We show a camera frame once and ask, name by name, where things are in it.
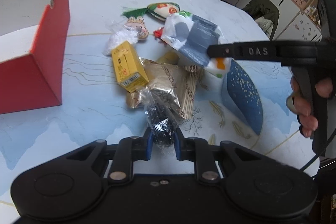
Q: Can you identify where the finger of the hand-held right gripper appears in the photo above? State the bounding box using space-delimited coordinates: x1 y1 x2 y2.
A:
207 40 319 66

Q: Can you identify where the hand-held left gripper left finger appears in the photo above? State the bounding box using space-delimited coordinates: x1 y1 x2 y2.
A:
66 127 153 180

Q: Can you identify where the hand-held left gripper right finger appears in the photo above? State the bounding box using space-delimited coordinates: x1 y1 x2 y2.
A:
175 128 260 182

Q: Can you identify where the clear bag with black item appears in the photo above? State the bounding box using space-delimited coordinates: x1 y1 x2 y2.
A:
143 90 179 148

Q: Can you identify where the gold foil packet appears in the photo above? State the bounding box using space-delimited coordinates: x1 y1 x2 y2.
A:
126 57 198 120

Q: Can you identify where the white bag with navy item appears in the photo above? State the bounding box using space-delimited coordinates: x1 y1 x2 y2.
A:
160 12 232 78

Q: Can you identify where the yellow carton box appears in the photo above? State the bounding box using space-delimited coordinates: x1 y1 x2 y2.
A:
111 41 150 93

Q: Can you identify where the clear bag of white granules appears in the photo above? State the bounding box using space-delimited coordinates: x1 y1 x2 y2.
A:
102 20 140 57

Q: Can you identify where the cartoon figure keychain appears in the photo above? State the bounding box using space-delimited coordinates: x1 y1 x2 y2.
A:
127 17 150 40

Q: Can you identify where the red cardboard box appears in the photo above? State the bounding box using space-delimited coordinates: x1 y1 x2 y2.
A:
0 0 71 115

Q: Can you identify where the person's right hand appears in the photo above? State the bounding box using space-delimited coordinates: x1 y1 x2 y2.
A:
286 76 335 138

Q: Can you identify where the dark green jacket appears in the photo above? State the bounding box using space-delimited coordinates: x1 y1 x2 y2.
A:
242 0 280 40

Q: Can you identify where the green tasselled sachet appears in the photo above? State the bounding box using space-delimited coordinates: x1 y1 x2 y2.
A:
122 2 181 21

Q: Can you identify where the red figure keychain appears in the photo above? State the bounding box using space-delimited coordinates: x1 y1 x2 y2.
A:
154 27 166 40

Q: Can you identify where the black cable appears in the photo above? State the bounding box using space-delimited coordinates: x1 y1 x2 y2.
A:
299 132 332 172

